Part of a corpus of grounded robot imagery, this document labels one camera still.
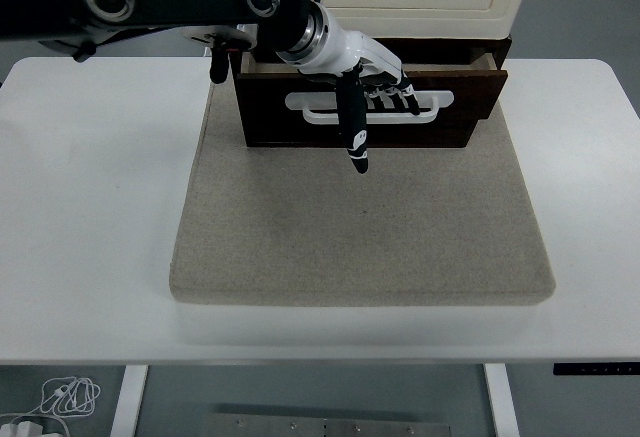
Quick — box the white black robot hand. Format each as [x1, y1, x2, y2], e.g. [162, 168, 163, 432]
[277, 4, 424, 176]

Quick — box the white drawer handle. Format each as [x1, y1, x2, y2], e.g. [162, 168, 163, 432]
[283, 89, 456, 126]

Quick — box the dark wooden drawer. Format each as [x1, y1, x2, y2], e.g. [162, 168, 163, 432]
[234, 49, 509, 150]

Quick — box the beige fabric mat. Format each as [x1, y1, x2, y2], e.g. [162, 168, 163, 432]
[166, 59, 557, 308]

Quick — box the grey metal plate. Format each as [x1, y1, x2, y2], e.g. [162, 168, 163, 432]
[202, 412, 454, 437]

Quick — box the white table leg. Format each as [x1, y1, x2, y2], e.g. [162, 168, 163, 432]
[482, 362, 521, 437]
[109, 364, 150, 437]

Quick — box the black table control panel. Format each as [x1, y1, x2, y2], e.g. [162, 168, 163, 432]
[552, 362, 640, 376]

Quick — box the white charger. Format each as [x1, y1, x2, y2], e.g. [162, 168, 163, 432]
[0, 419, 45, 437]

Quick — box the white cable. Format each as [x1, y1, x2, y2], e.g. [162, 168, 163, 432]
[0, 376, 102, 437]

